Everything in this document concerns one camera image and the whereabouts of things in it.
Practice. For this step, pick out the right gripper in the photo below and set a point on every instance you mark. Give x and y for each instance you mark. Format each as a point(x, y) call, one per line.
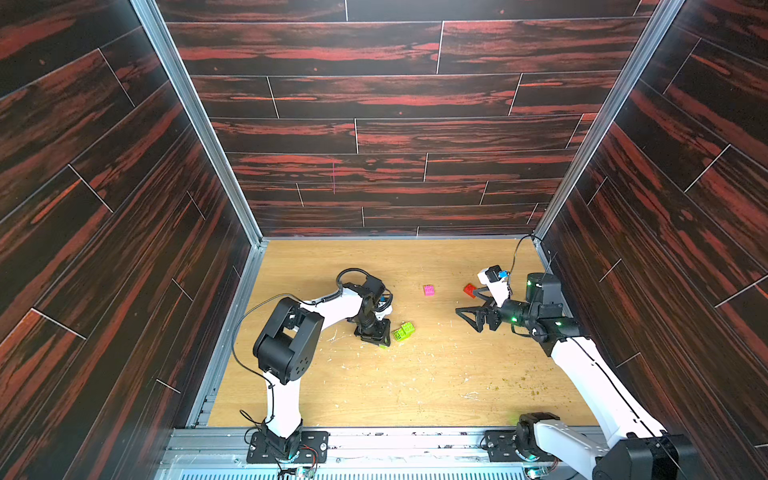
point(492, 315)

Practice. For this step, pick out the aluminium front rail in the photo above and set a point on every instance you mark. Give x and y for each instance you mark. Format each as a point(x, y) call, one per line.
point(358, 453)

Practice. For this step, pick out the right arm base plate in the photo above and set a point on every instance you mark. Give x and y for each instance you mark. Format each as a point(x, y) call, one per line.
point(501, 446)

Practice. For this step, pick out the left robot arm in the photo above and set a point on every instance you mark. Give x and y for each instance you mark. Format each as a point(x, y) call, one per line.
point(286, 346)

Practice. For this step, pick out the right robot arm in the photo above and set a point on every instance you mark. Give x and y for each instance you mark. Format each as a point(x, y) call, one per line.
point(634, 446)

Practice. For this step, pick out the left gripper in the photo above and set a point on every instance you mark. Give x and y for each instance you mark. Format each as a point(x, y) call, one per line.
point(380, 335)

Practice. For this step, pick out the red lego brick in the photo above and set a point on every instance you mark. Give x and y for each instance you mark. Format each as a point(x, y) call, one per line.
point(470, 289)

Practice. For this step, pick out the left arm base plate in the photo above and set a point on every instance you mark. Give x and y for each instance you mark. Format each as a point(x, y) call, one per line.
point(302, 447)

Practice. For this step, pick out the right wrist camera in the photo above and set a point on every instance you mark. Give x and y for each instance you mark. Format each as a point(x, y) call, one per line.
point(496, 280)

